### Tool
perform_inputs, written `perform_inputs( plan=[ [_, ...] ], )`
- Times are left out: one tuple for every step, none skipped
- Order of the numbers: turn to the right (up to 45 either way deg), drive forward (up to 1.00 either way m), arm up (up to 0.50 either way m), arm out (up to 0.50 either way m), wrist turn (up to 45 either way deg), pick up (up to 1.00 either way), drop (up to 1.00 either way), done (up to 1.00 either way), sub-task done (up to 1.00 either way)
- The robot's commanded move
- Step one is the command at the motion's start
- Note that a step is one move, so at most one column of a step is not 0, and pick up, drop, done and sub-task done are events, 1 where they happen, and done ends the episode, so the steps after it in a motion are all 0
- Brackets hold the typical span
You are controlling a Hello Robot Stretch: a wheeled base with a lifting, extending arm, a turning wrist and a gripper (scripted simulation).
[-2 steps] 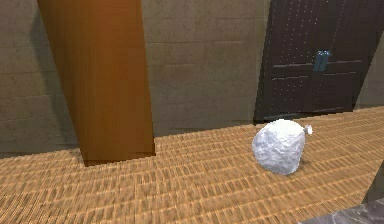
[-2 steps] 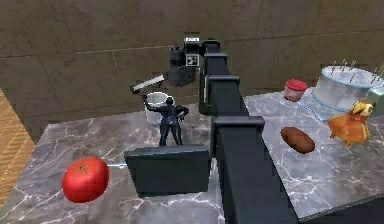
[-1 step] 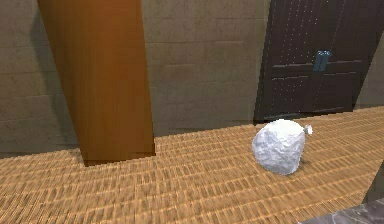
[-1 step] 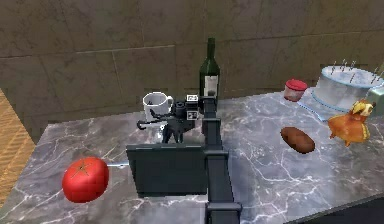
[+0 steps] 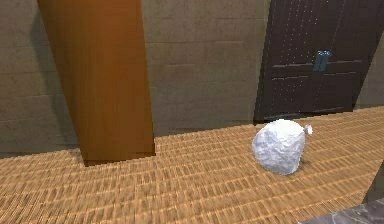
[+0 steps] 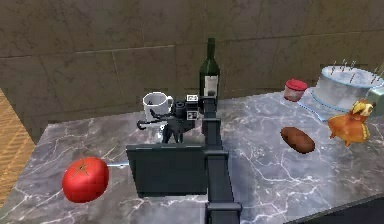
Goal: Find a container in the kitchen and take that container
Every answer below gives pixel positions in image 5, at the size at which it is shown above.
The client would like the white tied garbage bag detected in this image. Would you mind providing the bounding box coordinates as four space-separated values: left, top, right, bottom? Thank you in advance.
251 118 314 176

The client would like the brown wooden door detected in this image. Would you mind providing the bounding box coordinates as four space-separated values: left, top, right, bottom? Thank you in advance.
36 0 157 167

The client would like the dark brown cabinet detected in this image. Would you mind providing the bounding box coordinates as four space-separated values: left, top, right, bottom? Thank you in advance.
253 0 384 125

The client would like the blue grey cabinet handle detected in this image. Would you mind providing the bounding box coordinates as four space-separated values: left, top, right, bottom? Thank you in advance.
312 49 332 73

